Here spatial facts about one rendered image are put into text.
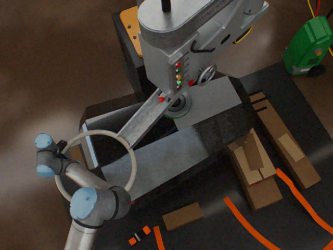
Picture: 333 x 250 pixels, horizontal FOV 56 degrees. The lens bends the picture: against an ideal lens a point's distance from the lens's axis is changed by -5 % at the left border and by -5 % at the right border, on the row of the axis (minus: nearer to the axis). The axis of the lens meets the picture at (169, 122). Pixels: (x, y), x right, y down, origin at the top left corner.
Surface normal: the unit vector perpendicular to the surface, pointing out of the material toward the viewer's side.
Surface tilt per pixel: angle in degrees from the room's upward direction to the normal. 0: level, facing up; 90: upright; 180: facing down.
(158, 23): 0
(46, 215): 0
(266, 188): 0
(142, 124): 16
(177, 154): 45
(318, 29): 34
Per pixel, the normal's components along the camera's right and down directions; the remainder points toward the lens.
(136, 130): -0.25, -0.22
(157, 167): 0.26, 0.29
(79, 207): -0.70, -0.31
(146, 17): -0.05, -0.41
